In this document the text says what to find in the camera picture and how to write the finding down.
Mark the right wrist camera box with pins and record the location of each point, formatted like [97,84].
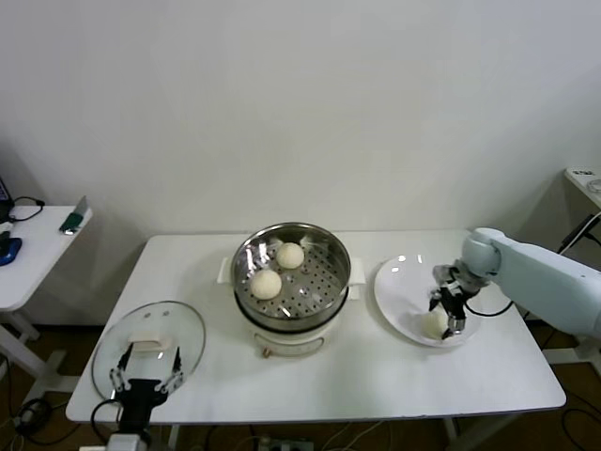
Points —
[445,273]

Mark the perforated steel steamer basket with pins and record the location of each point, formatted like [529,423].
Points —
[319,282]

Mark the white side table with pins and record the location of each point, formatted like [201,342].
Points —
[37,244]

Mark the white electric cooking pot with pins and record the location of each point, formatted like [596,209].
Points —
[286,343]

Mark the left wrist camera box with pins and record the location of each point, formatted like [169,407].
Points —
[116,444]

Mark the white shelf stand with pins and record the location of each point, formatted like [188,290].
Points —
[582,197]

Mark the white work table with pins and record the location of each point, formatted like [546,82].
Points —
[211,263]

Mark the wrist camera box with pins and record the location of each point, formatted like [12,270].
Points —
[445,273]
[116,444]

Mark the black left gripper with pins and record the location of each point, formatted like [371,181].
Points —
[141,399]

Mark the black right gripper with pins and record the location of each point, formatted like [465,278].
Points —
[454,303]

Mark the glass pot lid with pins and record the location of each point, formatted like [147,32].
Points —
[150,319]

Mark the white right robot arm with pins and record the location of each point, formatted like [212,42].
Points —
[540,272]

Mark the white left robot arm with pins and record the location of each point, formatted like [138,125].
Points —
[138,444]

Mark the power strip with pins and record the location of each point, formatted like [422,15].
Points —
[282,444]

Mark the white round plate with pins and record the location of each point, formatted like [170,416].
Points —
[399,282]

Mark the blue computer mouse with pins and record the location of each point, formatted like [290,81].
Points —
[9,249]

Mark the clear glass dish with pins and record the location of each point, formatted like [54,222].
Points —
[596,186]

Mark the white steamed baozi bun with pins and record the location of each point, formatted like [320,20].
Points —
[289,256]
[266,284]
[432,324]

